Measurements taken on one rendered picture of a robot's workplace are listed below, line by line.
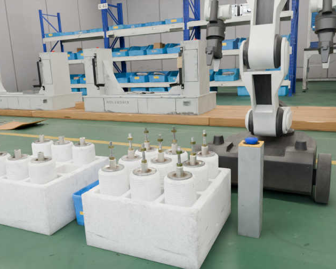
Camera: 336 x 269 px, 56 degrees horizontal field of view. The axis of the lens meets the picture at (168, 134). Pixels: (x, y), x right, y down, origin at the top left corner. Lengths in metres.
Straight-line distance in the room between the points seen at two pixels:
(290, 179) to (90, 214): 0.78
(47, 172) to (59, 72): 3.19
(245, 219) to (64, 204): 0.65
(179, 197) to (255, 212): 0.29
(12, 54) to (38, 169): 7.33
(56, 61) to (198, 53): 1.96
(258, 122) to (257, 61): 0.30
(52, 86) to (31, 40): 4.65
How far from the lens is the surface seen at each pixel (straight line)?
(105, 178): 1.02
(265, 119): 1.54
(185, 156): 1.16
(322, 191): 1.34
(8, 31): 8.49
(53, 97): 4.24
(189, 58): 3.15
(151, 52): 6.31
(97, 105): 3.72
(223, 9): 1.55
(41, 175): 1.22
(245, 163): 1.03
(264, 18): 1.52
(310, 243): 1.15
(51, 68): 4.25
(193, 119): 3.04
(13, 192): 1.29
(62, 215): 1.26
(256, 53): 1.42
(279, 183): 1.37
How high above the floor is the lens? 0.57
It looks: 12 degrees down
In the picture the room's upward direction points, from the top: 3 degrees counter-clockwise
